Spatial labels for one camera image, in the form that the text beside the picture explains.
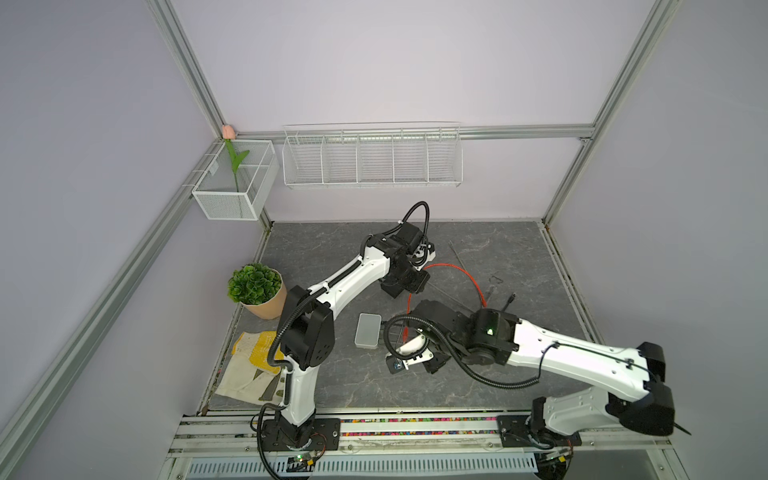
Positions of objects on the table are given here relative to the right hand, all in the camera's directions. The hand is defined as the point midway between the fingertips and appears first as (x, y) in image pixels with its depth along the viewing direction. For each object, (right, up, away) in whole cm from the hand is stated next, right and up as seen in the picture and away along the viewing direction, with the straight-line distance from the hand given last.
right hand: (414, 328), depth 70 cm
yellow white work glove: (-46, -16, +12) cm, 50 cm away
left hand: (+3, +7, +14) cm, 16 cm away
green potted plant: (-44, +7, +15) cm, 47 cm away
